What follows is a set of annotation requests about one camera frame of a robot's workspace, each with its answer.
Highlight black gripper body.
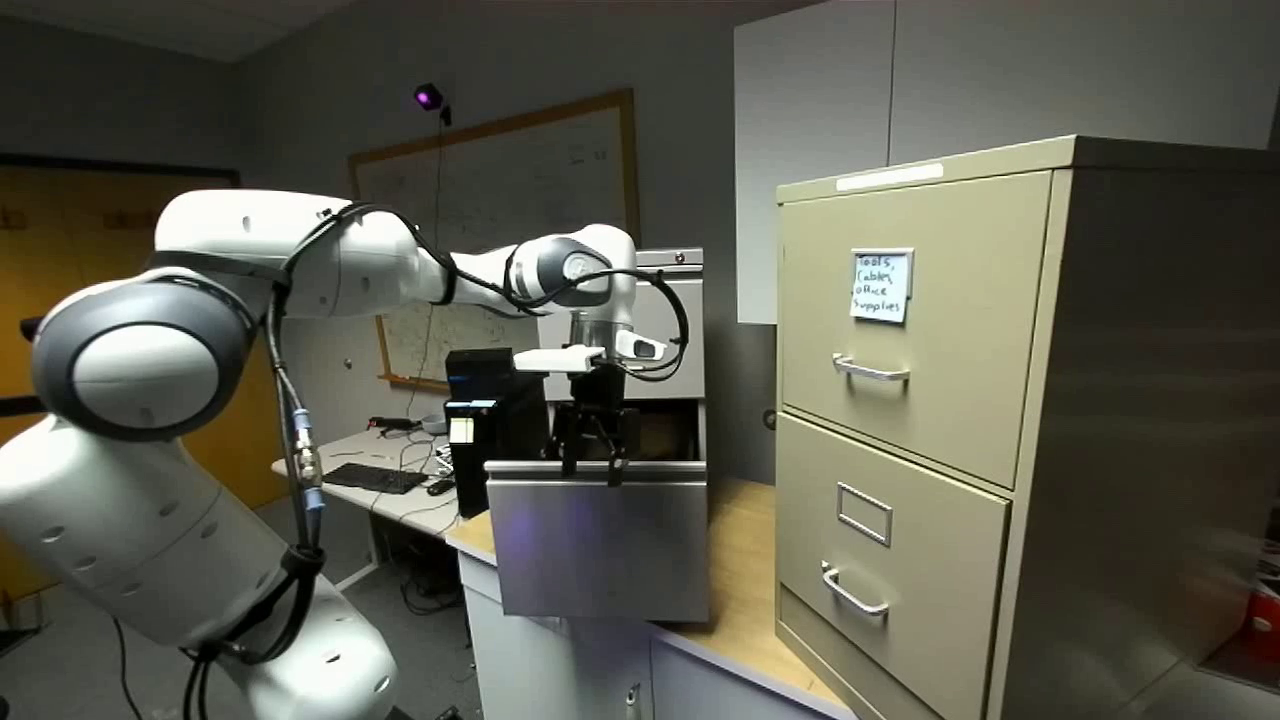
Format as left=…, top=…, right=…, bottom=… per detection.
left=554, top=364, right=625, bottom=475

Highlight grey bottom drawer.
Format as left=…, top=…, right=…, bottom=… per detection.
left=484, top=459, right=711, bottom=623

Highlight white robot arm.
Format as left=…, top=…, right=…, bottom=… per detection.
left=0, top=190, right=677, bottom=720

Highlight small grey drawer cabinet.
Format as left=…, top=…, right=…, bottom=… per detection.
left=534, top=246, right=711, bottom=627

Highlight beige upper cabinet drawer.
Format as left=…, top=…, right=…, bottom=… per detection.
left=776, top=174, right=1050, bottom=486

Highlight beige cabinet drawer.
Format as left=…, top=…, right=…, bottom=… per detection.
left=776, top=174, right=1050, bottom=486
left=776, top=422, right=1006, bottom=720

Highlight beige lower cabinet drawer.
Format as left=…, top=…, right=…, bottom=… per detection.
left=776, top=422, right=1006, bottom=720

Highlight black computer tower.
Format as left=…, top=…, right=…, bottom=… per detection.
left=445, top=347, right=547, bottom=515

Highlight wood framed whiteboard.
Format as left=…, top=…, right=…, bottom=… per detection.
left=349, top=89, right=639, bottom=398

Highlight black keyboard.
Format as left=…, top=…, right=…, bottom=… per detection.
left=322, top=464, right=424, bottom=496

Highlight grey base cabinet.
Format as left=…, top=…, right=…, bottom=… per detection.
left=459, top=553, right=854, bottom=720

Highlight white paper label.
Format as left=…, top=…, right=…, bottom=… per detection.
left=853, top=247, right=913, bottom=326

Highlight beige tall filing cabinet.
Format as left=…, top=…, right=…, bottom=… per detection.
left=776, top=137, right=1280, bottom=720

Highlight yellow door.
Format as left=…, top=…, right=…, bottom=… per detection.
left=0, top=156, right=291, bottom=603

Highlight red object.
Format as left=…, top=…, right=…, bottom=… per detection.
left=1248, top=583, right=1280, bottom=646

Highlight purple lit ceiling camera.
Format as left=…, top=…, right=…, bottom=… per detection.
left=411, top=83, right=451, bottom=128

